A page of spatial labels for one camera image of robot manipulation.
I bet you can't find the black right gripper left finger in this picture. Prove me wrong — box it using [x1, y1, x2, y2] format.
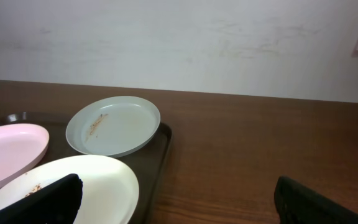
[0, 174, 83, 224]

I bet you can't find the white plate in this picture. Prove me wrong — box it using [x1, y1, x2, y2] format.
[0, 155, 139, 224]

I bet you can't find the brown serving tray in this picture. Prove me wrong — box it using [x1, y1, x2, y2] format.
[0, 112, 172, 224]

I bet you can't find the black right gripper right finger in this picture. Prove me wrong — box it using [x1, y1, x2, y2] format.
[274, 176, 358, 224]

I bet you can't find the pale green plate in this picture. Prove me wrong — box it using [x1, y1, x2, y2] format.
[65, 96, 161, 158]

